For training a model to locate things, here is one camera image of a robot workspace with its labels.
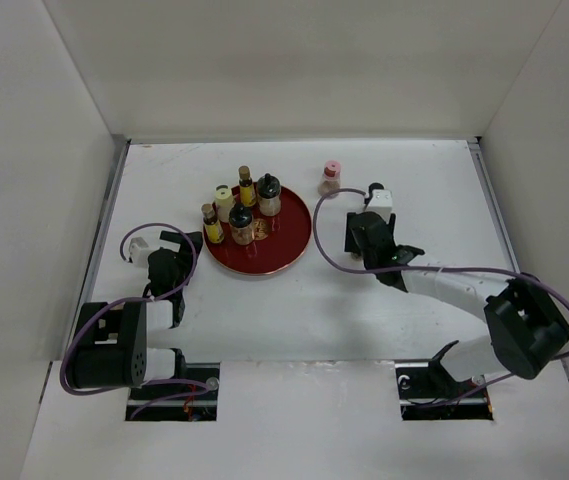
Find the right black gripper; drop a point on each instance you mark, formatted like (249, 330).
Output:
(351, 243)

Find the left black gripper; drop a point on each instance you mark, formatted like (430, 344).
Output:
(185, 253)

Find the yellow label brown bottle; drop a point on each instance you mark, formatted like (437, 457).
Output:
(212, 224)

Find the black cap spice bottle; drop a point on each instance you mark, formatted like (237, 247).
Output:
(375, 186)

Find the cream cap spice jar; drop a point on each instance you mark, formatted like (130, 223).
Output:
(224, 202)

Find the black grinder salt jar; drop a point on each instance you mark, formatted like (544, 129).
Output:
(241, 224)

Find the gold cap yellow bottle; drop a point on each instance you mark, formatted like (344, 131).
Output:
(247, 190)

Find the black grinder pepper jar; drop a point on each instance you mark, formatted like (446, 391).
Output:
(269, 191)

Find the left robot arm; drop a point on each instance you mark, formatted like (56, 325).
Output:
(110, 347)

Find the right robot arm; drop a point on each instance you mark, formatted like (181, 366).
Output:
(525, 329)

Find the pink cap spice jar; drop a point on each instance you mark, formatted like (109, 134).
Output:
(331, 179)

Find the red round lacquer tray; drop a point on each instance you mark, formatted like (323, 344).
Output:
(279, 240)

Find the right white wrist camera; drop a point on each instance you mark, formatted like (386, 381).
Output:
(379, 202)

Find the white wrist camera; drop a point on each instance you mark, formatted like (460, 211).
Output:
(379, 202)
(139, 251)

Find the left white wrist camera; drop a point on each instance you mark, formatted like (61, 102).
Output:
(139, 251)

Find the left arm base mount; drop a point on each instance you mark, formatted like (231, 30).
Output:
(196, 400)

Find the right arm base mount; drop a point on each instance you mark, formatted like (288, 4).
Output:
(430, 394)

